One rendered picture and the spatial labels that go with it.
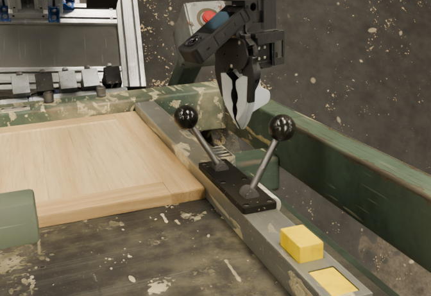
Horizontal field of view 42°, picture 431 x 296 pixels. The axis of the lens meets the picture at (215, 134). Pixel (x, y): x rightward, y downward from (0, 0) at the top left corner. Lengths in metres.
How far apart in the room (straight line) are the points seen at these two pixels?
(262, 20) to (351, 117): 1.87
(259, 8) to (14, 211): 0.66
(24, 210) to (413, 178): 0.68
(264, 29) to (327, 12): 2.07
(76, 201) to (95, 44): 1.44
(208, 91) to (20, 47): 1.00
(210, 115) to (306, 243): 0.89
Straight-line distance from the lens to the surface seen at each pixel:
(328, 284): 0.60
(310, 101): 2.64
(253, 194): 0.77
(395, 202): 0.86
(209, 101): 1.47
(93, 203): 0.88
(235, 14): 0.83
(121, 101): 1.41
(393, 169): 0.89
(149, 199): 0.88
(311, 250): 0.64
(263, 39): 0.85
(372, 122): 2.75
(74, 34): 2.29
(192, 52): 0.79
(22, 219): 0.26
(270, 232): 0.70
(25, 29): 2.31
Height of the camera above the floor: 2.19
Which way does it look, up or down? 65 degrees down
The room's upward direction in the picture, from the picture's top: 35 degrees clockwise
